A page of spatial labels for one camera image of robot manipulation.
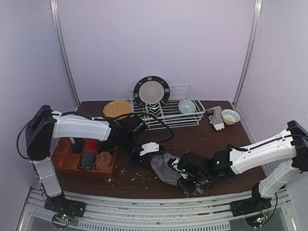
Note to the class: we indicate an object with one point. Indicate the brown rolled underwear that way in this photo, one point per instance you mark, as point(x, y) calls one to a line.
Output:
point(103, 162)

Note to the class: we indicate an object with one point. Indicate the right aluminium frame post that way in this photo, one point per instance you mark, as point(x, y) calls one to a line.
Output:
point(249, 51)

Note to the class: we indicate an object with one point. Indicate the brown wooden organizer box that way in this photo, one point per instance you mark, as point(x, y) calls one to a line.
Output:
point(69, 163)

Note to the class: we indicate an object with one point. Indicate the aluminium front rail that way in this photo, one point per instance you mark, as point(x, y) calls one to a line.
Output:
point(193, 214)

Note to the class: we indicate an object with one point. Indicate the white wire dish rack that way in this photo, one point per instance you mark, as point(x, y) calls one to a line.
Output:
point(169, 112)

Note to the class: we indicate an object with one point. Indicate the yellow patterned white bowl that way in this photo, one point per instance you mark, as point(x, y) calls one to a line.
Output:
point(230, 117)

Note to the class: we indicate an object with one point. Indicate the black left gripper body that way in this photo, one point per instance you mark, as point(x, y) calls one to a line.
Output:
point(138, 159)

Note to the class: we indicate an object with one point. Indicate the black rimmed grey plate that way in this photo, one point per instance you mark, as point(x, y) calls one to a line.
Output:
point(151, 88)

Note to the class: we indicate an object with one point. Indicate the grey striped boxer underwear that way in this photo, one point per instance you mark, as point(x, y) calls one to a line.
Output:
point(165, 167)

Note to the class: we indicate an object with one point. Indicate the red rolled underwear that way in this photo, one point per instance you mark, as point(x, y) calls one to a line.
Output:
point(91, 145)

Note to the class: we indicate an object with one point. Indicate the aluminium frame post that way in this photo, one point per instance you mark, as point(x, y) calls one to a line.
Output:
point(63, 54)
point(249, 51)

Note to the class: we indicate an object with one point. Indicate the left aluminium frame post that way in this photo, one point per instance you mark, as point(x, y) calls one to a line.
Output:
point(63, 54)

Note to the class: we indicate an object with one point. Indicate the light blue bowl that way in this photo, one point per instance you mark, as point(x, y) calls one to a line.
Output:
point(186, 106)

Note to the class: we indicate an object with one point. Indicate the yellow dotted plate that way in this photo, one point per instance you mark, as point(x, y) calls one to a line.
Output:
point(117, 109)

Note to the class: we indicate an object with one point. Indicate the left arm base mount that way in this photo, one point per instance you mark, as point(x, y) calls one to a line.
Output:
point(66, 210)

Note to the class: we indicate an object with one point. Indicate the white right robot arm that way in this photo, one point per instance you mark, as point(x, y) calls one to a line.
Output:
point(290, 146)

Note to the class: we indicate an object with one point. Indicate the grey beige sock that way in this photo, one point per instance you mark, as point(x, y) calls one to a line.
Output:
point(215, 118)

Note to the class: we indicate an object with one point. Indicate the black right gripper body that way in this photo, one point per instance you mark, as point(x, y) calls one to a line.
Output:
point(186, 184)

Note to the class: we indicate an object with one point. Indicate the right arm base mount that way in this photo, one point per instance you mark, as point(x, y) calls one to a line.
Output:
point(253, 207)

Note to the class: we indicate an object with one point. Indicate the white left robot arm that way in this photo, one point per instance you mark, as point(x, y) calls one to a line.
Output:
point(47, 124)

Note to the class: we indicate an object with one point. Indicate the navy striped rolled underwear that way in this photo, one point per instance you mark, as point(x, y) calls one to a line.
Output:
point(87, 161)

